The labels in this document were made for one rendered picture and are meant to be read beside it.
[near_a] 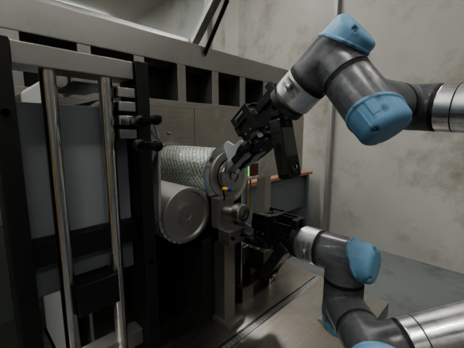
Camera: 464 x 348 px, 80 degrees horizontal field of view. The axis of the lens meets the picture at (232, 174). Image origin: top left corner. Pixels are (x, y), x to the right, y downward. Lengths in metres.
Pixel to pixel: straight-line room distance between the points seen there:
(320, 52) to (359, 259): 0.36
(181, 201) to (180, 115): 0.44
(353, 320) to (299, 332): 0.22
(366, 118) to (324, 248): 0.27
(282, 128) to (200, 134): 0.55
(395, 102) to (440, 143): 2.96
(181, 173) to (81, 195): 0.35
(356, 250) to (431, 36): 3.10
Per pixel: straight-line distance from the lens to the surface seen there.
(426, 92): 0.53
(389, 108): 0.42
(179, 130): 0.97
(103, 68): 0.38
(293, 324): 0.76
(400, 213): 3.54
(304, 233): 0.61
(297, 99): 0.49
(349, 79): 0.44
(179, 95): 0.99
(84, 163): 0.39
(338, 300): 0.60
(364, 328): 0.54
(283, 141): 0.51
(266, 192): 1.61
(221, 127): 1.10
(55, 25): 0.87
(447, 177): 3.39
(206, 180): 0.62
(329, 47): 0.47
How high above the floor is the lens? 1.35
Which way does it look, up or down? 9 degrees down
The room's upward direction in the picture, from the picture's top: straight up
